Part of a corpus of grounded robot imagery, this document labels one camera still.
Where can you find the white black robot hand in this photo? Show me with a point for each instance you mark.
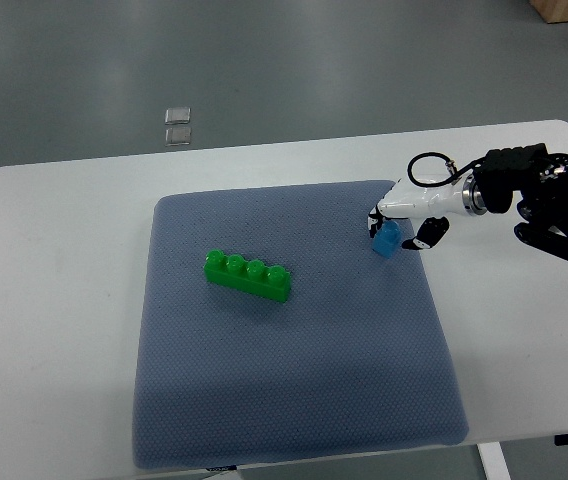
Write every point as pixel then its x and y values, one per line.
pixel 431 204

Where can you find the small blue block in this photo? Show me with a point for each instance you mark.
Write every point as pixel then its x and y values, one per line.
pixel 387 240

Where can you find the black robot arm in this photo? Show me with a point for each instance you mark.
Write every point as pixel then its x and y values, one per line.
pixel 541 178

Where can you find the long green block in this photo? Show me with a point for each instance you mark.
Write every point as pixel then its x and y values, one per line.
pixel 247 276

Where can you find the blue-grey fabric mat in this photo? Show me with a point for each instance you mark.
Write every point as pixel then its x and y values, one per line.
pixel 354 361

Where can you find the white table leg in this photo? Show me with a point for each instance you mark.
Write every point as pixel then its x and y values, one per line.
pixel 493 461

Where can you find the upper floor socket plate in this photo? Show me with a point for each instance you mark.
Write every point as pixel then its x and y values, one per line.
pixel 177 115

